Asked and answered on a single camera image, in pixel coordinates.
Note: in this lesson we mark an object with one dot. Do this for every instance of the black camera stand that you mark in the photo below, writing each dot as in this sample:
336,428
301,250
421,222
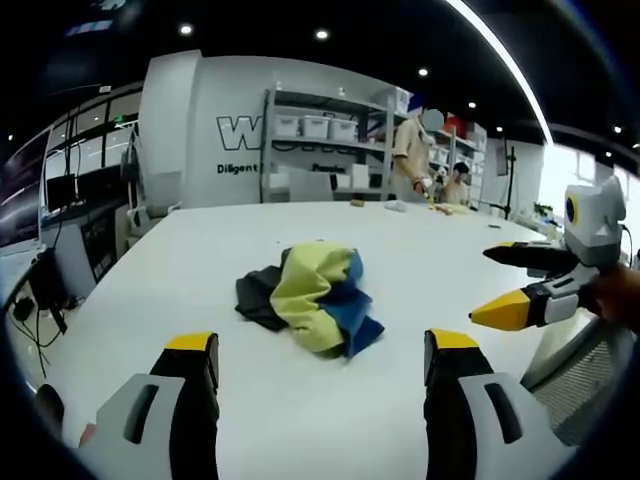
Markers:
509,185

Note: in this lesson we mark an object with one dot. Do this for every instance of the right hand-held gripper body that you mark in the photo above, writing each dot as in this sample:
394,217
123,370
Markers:
592,220

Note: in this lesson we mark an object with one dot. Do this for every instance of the white storage bin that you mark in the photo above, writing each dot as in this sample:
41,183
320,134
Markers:
287,126
342,129
315,127

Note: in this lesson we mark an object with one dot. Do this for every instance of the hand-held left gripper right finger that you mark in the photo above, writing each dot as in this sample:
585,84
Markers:
480,420

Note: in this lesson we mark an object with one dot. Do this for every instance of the white cardboard box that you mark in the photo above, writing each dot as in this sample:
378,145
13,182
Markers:
359,176

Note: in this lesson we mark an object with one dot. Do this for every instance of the grey metal shelving rack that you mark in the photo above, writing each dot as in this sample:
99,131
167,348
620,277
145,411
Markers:
325,145

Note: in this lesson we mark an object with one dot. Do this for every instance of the person's right hand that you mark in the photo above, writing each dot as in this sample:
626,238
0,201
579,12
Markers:
617,297

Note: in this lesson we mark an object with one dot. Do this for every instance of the black computer monitor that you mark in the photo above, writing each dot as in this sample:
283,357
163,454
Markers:
60,192

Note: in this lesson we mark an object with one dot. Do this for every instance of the white crumpled cloth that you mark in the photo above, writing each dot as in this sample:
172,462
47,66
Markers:
395,205

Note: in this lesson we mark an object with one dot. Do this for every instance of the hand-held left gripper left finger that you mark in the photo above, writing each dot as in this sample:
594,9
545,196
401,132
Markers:
150,420

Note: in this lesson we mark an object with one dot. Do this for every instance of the yellow blue grey garment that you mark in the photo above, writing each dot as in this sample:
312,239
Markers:
315,295

